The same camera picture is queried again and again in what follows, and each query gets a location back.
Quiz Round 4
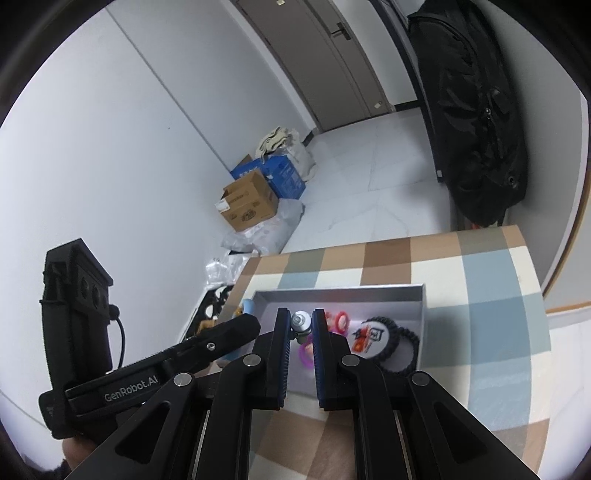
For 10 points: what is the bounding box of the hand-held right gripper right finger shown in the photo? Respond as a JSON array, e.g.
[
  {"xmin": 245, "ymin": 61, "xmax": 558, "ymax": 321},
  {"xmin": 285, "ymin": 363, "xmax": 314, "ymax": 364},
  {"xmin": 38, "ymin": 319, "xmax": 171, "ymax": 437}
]
[{"xmin": 311, "ymin": 308, "xmax": 541, "ymax": 480}]

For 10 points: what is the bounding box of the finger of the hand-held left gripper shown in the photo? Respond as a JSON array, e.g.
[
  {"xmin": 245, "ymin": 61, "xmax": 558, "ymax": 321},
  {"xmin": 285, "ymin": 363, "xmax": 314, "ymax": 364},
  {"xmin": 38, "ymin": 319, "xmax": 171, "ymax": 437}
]
[{"xmin": 182, "ymin": 315, "xmax": 262, "ymax": 372}]

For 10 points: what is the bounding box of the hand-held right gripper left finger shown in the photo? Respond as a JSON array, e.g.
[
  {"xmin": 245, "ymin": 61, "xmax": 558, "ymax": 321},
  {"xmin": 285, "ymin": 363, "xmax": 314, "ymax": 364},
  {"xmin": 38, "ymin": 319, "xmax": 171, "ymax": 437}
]
[{"xmin": 62, "ymin": 307, "xmax": 293, "ymax": 480}]

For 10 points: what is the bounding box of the round white red badge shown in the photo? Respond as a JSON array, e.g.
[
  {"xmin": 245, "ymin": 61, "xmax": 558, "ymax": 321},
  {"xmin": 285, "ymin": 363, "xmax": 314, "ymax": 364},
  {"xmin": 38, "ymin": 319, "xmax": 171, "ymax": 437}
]
[{"xmin": 350, "ymin": 322, "xmax": 389, "ymax": 357}]

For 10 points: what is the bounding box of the grey cardboard box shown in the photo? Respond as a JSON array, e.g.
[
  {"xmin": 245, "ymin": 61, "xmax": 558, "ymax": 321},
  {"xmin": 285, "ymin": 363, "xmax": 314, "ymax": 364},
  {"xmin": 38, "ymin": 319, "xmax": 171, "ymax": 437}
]
[{"xmin": 217, "ymin": 284, "xmax": 426, "ymax": 400}]

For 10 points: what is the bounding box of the black beaded bracelet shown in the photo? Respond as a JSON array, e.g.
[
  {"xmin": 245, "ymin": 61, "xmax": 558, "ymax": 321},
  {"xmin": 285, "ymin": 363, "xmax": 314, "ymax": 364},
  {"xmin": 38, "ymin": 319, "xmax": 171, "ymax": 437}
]
[{"xmin": 355, "ymin": 315, "xmax": 421, "ymax": 374}]

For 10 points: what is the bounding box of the person's left hand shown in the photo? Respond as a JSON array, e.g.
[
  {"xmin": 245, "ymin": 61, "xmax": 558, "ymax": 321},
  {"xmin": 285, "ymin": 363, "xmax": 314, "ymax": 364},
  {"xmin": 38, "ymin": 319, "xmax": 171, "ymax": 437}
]
[{"xmin": 62, "ymin": 427, "xmax": 114, "ymax": 480}]

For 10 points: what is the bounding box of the black white sneaker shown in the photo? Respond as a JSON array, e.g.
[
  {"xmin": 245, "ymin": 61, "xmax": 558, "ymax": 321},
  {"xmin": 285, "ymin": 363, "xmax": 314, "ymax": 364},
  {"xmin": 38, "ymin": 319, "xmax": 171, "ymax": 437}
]
[{"xmin": 205, "ymin": 285, "xmax": 237, "ymax": 319}]

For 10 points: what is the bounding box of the crumpled clear plastic bag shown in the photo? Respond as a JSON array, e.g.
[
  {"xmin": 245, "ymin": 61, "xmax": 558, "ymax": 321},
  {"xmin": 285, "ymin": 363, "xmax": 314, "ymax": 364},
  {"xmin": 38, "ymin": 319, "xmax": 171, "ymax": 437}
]
[{"xmin": 205, "ymin": 255, "xmax": 250, "ymax": 287}]

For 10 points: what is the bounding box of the large white plastic package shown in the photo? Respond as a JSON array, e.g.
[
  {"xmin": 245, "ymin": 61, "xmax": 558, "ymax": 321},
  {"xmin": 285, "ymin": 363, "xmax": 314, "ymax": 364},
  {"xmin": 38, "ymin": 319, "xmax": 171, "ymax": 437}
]
[{"xmin": 222, "ymin": 198, "xmax": 305, "ymax": 256}]

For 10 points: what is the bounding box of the brown cardboard box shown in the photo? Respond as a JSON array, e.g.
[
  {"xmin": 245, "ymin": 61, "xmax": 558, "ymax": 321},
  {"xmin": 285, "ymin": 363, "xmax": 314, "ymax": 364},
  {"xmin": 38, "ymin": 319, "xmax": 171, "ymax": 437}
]
[{"xmin": 221, "ymin": 170, "xmax": 279, "ymax": 232}]

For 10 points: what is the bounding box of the blue cardboard box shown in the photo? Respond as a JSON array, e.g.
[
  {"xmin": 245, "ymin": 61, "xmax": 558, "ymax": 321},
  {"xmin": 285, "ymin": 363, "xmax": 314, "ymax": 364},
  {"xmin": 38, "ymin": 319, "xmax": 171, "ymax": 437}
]
[{"xmin": 230, "ymin": 154, "xmax": 308, "ymax": 200}]

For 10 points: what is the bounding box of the plaid mat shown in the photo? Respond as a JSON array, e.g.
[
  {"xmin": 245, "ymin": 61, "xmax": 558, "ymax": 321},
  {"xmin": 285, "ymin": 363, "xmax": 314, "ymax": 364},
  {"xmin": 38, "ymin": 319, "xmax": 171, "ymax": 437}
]
[{"xmin": 185, "ymin": 224, "xmax": 552, "ymax": 480}]

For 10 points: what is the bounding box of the white cloth bag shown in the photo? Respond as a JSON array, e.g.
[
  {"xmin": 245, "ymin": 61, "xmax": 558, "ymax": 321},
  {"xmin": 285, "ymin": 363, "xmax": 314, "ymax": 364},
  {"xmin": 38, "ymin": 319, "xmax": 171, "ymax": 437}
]
[{"xmin": 255, "ymin": 126, "xmax": 319, "ymax": 182}]

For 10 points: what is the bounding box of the white wardrobe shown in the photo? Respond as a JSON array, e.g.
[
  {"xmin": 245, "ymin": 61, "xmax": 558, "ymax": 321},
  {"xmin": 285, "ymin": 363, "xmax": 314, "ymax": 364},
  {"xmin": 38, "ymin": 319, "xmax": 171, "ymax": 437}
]
[{"xmin": 540, "ymin": 83, "xmax": 591, "ymax": 324}]

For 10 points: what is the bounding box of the black backpack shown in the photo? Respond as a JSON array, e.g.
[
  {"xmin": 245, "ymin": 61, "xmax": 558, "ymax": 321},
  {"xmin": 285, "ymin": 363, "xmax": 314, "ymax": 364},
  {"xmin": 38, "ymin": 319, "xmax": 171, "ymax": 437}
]
[{"xmin": 407, "ymin": 0, "xmax": 529, "ymax": 228}]

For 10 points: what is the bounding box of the grey door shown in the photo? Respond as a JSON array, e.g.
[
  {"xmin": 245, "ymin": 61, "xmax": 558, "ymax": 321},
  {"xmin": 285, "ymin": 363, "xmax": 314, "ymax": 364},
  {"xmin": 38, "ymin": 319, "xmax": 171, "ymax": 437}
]
[{"xmin": 235, "ymin": 0, "xmax": 393, "ymax": 134}]

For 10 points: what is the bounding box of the pink hair tie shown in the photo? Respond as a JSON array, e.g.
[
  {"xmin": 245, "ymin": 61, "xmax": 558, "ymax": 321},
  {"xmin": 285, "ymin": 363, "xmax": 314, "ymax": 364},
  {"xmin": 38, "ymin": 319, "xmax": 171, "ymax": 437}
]
[{"xmin": 325, "ymin": 310, "xmax": 350, "ymax": 334}]

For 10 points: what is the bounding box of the black cable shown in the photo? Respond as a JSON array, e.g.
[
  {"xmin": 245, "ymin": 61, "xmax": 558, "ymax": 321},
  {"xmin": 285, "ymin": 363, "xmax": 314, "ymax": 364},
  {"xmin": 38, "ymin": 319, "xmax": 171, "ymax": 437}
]
[{"xmin": 108, "ymin": 304, "xmax": 127, "ymax": 367}]

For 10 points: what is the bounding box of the black metal frame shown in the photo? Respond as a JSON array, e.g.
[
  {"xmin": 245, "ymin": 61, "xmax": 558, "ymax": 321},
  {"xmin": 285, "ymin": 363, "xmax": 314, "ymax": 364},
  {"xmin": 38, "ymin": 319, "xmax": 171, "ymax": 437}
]
[{"xmin": 369, "ymin": 0, "xmax": 446, "ymax": 178}]

